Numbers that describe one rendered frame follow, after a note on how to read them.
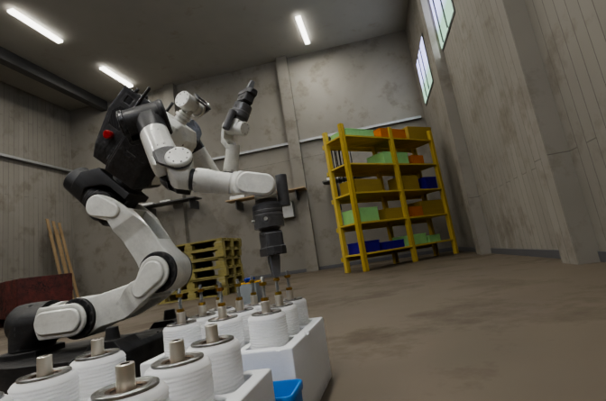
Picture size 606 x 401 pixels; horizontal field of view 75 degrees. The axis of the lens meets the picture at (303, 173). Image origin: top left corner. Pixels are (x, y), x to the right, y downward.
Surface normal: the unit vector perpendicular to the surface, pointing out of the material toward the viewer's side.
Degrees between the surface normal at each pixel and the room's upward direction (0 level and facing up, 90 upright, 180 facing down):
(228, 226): 90
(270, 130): 90
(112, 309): 90
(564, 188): 90
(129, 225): 113
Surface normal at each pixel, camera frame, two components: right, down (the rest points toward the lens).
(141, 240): -0.20, -0.18
